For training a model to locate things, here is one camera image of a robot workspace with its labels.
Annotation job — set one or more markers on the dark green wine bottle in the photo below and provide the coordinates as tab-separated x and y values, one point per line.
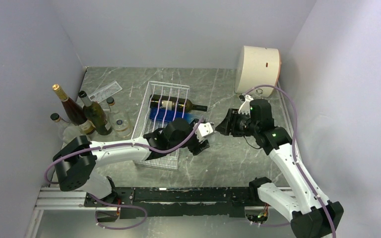
174	104

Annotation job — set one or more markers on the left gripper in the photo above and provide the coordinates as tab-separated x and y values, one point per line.
196	148

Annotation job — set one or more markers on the amber bottle gold cap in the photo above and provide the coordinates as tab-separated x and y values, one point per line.
73	111

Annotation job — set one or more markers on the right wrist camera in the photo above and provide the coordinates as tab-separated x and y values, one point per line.
245	108

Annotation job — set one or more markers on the cream cylindrical appliance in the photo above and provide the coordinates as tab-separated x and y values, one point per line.
256	66

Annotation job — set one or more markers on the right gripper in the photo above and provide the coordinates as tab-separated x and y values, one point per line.
229	124

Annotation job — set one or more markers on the clear bottle blue emblem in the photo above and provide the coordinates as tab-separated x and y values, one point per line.
119	119

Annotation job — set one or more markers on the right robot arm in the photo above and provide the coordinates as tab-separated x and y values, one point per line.
309	211

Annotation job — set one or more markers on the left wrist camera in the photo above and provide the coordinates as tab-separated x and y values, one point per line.
204	130

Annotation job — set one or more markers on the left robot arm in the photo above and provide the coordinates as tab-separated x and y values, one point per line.
75	163

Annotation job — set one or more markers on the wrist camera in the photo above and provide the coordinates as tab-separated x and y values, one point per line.
204	130
245	108

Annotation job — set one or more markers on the clear bottle cork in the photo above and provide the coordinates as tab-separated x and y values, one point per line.
66	130

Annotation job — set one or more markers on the green wine bottle white label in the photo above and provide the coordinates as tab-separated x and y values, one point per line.
94	112

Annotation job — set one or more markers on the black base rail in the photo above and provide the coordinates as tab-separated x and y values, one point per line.
187	201

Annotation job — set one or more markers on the clear bottle black gold cap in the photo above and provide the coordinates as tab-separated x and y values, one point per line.
211	138

